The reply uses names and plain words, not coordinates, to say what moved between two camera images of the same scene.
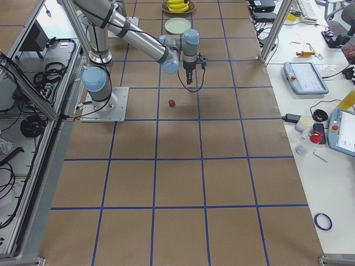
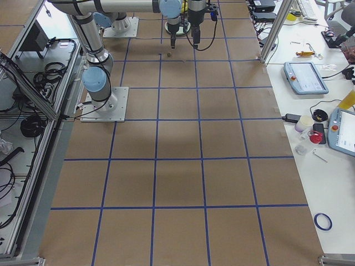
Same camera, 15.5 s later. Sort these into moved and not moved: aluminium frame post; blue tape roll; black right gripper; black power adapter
Moved: black right gripper
Not moved: black power adapter; aluminium frame post; blue tape roll
